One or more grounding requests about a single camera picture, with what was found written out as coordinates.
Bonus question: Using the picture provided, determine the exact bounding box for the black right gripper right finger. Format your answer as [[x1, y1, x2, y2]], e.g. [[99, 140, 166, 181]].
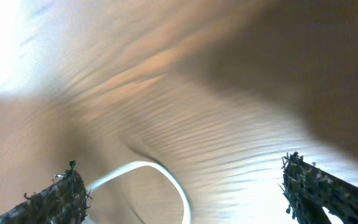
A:
[[281, 152, 358, 224]]

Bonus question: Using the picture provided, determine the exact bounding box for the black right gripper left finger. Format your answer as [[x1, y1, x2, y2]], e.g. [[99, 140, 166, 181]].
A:
[[0, 161, 91, 224]]

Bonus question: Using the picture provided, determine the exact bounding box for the white usb cable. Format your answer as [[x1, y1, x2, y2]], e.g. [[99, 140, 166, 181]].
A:
[[84, 160, 192, 224]]

